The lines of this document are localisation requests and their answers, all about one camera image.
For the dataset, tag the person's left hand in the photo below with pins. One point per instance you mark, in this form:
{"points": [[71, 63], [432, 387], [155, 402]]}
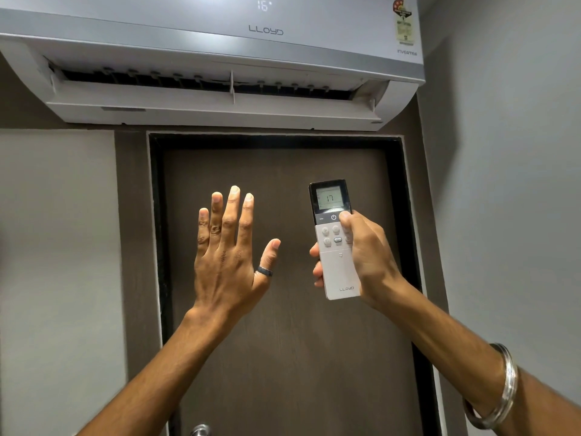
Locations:
{"points": [[222, 274]]}

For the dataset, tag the black door frame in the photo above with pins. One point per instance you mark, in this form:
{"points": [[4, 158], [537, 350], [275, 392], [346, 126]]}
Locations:
{"points": [[156, 249]]}

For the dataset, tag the white wall air conditioner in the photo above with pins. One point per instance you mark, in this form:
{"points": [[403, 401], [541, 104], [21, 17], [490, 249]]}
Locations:
{"points": [[213, 58]]}

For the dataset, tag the silver door knob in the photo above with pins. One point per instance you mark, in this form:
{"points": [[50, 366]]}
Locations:
{"points": [[199, 430]]}

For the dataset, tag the person's left middle finger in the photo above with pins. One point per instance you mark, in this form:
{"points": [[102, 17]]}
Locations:
{"points": [[230, 213]]}

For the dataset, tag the white air conditioner remote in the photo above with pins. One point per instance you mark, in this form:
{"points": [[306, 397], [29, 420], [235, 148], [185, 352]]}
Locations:
{"points": [[333, 249]]}

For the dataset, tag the person's right thumb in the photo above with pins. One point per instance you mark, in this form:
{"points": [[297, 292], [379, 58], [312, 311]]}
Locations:
{"points": [[352, 224]]}

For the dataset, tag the person's right forearm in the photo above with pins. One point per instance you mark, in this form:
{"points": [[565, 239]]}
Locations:
{"points": [[472, 363]]}

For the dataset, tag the person's left forearm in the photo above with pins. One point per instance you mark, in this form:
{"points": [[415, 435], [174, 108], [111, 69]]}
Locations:
{"points": [[154, 376]]}

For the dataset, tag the dark brown wooden door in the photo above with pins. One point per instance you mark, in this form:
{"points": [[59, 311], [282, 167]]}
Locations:
{"points": [[290, 290]]}

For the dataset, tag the silver metal bangle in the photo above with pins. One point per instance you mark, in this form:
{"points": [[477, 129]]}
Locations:
{"points": [[499, 395]]}

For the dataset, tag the person's right hand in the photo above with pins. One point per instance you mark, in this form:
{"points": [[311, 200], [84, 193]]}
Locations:
{"points": [[367, 261]]}

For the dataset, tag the energy rating sticker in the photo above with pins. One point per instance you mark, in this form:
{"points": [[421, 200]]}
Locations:
{"points": [[403, 20]]}

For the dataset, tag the person's left little finger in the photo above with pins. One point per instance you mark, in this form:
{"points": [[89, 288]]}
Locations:
{"points": [[204, 224]]}

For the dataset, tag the person's left thumb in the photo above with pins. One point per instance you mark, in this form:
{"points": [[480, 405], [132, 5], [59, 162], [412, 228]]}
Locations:
{"points": [[268, 258]]}

